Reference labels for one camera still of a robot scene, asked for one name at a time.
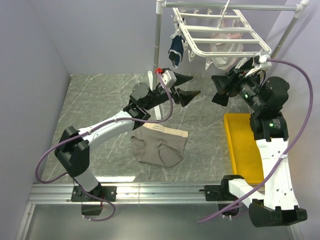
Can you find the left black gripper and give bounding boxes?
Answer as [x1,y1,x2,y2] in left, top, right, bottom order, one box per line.
[144,72,201,111]

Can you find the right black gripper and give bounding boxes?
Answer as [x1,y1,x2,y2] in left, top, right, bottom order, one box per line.
[211,66,265,112]

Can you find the white clip hanger frame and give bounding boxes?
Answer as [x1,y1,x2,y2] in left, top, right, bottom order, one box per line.
[168,2,272,71]

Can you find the grey underwear beige waistband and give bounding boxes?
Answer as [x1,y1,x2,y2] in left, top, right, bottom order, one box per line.
[130,123,189,168]

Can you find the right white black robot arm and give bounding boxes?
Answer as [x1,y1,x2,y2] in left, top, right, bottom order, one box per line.
[211,70,308,228]

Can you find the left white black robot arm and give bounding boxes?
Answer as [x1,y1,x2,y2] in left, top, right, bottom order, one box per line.
[54,68,201,202]

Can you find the black underwear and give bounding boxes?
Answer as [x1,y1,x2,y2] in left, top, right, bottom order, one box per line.
[212,58,265,111]

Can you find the white pink underwear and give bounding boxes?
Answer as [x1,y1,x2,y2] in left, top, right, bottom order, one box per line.
[209,33,244,71]

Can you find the navy blue underwear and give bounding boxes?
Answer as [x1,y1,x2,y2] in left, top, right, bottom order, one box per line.
[168,35,184,69]

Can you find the yellow plastic tray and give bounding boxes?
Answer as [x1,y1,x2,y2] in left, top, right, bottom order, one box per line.
[224,113,264,185]

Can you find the grey white drying rack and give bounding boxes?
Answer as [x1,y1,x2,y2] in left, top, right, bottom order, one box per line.
[146,0,311,121]

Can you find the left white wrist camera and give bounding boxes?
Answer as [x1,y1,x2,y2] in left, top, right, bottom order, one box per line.
[155,68,177,88]

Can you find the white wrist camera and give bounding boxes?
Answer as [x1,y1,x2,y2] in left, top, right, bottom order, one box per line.
[245,52,272,78]
[155,68,177,88]

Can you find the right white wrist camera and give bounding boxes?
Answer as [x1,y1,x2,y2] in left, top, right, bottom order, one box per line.
[245,52,272,78]

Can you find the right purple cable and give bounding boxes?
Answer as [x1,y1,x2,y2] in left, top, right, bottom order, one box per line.
[197,58,314,224]

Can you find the purple cable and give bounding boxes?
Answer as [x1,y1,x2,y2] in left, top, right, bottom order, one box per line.
[34,71,175,222]
[197,58,314,224]

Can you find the aluminium mounting rail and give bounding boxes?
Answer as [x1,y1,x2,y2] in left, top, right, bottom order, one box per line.
[14,181,305,240]

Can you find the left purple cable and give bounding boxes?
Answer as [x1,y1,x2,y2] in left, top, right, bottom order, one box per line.
[34,71,175,222]

